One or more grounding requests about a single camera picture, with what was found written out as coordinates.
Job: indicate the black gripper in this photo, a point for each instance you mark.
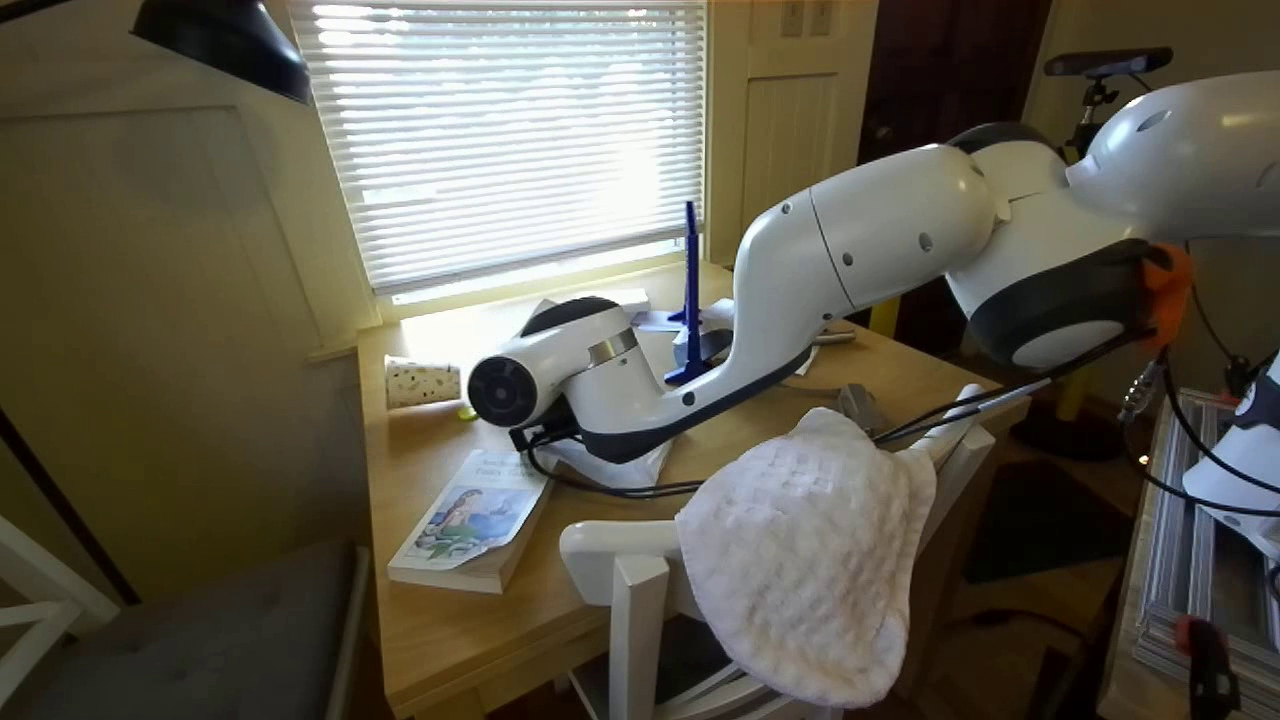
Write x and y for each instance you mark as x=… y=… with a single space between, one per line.
x=546 y=434

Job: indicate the blue gameboard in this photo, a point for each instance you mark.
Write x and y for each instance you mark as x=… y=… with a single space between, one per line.
x=691 y=293

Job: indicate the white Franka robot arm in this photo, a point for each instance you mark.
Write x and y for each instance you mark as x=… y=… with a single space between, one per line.
x=865 y=225

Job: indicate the folded metal holder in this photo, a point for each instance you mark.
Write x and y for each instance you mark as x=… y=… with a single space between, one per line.
x=860 y=403

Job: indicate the yellow game token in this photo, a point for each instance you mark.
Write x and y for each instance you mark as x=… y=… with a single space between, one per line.
x=465 y=412

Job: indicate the illustrated book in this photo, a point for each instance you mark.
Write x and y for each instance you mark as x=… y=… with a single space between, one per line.
x=465 y=521

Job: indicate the white wooden chair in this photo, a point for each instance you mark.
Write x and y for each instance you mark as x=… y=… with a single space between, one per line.
x=627 y=587

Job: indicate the white knitted towel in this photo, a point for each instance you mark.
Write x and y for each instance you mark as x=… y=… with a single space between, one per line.
x=800 y=560

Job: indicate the white window blinds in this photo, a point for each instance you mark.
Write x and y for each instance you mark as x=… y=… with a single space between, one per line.
x=493 y=133

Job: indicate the white chair with grey cushion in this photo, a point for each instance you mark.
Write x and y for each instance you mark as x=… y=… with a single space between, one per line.
x=202 y=643

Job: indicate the white panelled door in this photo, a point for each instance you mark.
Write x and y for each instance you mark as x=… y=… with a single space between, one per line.
x=786 y=104

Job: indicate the dark wooden door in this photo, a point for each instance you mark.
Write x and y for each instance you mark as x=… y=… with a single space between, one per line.
x=961 y=67

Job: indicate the stacked metal frames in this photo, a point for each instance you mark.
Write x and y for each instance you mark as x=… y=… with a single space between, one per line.
x=1174 y=560

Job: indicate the red clamp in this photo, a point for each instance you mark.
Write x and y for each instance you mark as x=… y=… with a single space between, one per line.
x=1205 y=666

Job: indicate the thin yellow post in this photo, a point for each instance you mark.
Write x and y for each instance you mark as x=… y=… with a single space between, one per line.
x=881 y=317

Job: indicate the black stereo camera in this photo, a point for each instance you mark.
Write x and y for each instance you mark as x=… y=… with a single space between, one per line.
x=1106 y=63

